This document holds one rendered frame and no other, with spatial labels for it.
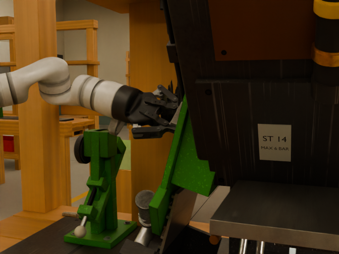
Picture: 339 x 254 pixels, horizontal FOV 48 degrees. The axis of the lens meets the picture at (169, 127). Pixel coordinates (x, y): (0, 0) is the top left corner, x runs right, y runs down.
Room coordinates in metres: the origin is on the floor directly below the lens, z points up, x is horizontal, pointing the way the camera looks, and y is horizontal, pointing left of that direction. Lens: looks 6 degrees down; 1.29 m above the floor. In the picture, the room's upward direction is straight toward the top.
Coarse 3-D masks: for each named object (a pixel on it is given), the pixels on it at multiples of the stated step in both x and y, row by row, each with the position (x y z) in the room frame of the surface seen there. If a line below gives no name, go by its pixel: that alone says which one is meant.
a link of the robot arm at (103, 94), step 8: (104, 80) 0.81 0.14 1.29; (96, 88) 0.79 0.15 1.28; (104, 88) 0.79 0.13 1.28; (112, 88) 0.78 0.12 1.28; (96, 96) 0.78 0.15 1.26; (104, 96) 0.78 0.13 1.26; (112, 96) 0.77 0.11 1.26; (96, 104) 0.79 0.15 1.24; (104, 104) 0.78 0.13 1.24; (104, 112) 0.79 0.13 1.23; (112, 120) 0.83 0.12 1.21; (112, 128) 0.82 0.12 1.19; (120, 128) 0.84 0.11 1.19
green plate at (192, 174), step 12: (180, 120) 0.62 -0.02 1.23; (180, 132) 0.62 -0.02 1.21; (192, 132) 0.63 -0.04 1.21; (180, 144) 0.64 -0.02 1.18; (192, 144) 0.63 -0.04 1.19; (168, 156) 0.63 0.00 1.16; (180, 156) 0.64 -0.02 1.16; (192, 156) 0.63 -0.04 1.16; (168, 168) 0.63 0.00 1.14; (180, 168) 0.64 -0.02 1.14; (192, 168) 0.63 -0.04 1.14; (204, 168) 0.62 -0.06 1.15; (168, 180) 0.63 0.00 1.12; (180, 180) 0.64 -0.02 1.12; (192, 180) 0.63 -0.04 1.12; (204, 180) 0.62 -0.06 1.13; (168, 192) 0.65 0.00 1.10; (204, 192) 0.62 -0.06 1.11
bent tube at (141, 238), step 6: (180, 108) 0.75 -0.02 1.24; (174, 120) 0.73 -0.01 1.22; (144, 228) 0.71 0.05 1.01; (150, 228) 0.71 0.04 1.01; (138, 234) 0.71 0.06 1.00; (144, 234) 0.70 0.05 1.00; (150, 234) 0.70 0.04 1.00; (138, 240) 0.69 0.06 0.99; (144, 240) 0.69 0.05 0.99; (150, 240) 0.70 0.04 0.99
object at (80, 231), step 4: (84, 216) 0.87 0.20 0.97; (84, 220) 0.87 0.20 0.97; (80, 224) 0.86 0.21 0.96; (84, 224) 0.86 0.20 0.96; (76, 228) 0.85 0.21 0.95; (80, 228) 0.85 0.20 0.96; (84, 228) 0.85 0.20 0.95; (76, 232) 0.84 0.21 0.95; (80, 232) 0.84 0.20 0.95; (84, 232) 0.85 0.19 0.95; (76, 236) 0.85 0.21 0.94; (80, 236) 0.84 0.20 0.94
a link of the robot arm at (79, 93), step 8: (80, 80) 0.81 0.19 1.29; (88, 80) 0.81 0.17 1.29; (96, 80) 0.81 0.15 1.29; (72, 88) 0.81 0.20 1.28; (80, 88) 0.80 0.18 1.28; (88, 88) 0.79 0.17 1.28; (48, 96) 0.84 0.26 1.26; (56, 96) 0.84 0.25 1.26; (64, 96) 0.85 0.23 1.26; (72, 96) 0.81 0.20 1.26; (80, 96) 0.80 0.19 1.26; (88, 96) 0.79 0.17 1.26; (56, 104) 0.85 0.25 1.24; (64, 104) 0.84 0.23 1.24; (72, 104) 0.83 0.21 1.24; (80, 104) 0.81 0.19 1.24; (88, 104) 0.80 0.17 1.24
